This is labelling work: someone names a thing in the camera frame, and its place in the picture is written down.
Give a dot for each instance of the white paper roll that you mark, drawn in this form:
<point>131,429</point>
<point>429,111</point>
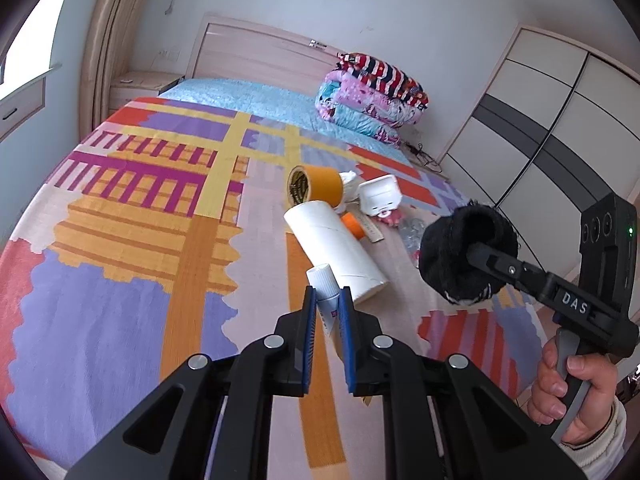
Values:
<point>326,241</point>

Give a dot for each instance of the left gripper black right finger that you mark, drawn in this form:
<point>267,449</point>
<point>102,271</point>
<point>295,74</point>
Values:
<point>364,373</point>

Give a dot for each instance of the pill blister pack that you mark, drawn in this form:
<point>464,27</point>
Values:
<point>411,231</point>

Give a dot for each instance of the crumpled white tissue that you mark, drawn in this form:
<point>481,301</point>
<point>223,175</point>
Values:
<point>350,184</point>

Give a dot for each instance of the beige curtain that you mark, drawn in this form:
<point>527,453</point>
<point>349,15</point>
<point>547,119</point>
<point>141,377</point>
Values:
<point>107,53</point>

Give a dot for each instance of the white and grey wardrobe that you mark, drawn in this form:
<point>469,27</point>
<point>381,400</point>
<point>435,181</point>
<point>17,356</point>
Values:
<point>554,131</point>

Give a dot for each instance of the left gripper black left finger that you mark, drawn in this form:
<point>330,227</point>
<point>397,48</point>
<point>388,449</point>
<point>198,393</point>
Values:
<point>297,329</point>

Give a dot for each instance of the orange tape roll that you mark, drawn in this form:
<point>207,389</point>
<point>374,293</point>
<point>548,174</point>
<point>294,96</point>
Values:
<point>307,183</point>

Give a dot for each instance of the wooden headboard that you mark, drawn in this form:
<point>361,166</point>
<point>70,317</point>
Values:
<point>235,49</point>

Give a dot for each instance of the wooden nightstand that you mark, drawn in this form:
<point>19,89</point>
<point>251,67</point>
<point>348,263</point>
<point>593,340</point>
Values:
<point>133,85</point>
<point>421,161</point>

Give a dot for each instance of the pink pig toy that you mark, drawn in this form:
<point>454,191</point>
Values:
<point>390,217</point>

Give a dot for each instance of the left wooden nightstand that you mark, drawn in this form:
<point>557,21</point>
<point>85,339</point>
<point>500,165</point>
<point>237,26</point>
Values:
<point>133,85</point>

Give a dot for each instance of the colourful patchwork bed cover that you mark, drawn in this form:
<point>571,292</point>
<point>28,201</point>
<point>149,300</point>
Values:
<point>162,234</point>

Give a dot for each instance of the blue patterned bed sheet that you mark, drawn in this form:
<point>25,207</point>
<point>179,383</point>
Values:
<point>292,108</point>

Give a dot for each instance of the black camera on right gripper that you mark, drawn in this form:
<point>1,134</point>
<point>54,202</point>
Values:
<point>608,247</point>

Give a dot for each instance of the small beige ruler strip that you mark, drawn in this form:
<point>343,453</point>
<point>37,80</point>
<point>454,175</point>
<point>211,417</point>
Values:
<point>369,227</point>

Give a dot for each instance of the small orange cap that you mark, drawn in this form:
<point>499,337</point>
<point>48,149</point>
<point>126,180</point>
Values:
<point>353,225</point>

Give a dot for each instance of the white plastic box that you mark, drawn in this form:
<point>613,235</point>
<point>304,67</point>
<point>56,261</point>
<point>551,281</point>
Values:
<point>380,196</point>

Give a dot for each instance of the person's right hand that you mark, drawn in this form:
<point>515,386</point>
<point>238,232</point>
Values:
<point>549,388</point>

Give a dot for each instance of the right forearm cream sleeve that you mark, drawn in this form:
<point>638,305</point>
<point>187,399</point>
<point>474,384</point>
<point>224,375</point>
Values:
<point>599,456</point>

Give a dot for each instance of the folded colourful quilts stack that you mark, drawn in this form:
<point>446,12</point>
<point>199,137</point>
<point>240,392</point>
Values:
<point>370,97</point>

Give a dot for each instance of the right wooden nightstand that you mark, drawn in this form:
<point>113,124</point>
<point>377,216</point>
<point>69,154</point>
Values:
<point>421,161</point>

